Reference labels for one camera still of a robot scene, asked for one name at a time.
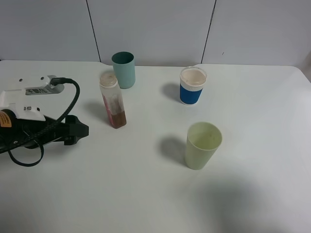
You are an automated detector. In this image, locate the blue white paper cup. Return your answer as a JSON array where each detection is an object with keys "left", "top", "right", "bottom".
[{"left": 179, "top": 67, "right": 207, "bottom": 105}]

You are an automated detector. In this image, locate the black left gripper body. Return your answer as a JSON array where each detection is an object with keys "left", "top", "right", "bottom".
[{"left": 0, "top": 109, "right": 67, "bottom": 153}]

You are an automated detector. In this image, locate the light green plastic cup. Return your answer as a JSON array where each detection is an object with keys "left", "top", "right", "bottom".
[{"left": 185, "top": 122, "right": 223, "bottom": 170}]

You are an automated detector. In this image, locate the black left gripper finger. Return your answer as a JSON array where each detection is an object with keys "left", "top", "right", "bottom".
[{"left": 64, "top": 115, "right": 89, "bottom": 146}]

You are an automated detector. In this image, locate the teal plastic cup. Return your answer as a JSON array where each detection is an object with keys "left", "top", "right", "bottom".
[{"left": 111, "top": 51, "right": 136, "bottom": 89}]

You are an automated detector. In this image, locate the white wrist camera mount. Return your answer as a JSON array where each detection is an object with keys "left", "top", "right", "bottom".
[{"left": 0, "top": 75, "right": 64, "bottom": 121}]

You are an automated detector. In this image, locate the clear drink bottle pink label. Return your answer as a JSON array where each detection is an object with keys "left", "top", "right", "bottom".
[{"left": 100, "top": 72, "right": 127, "bottom": 129}]

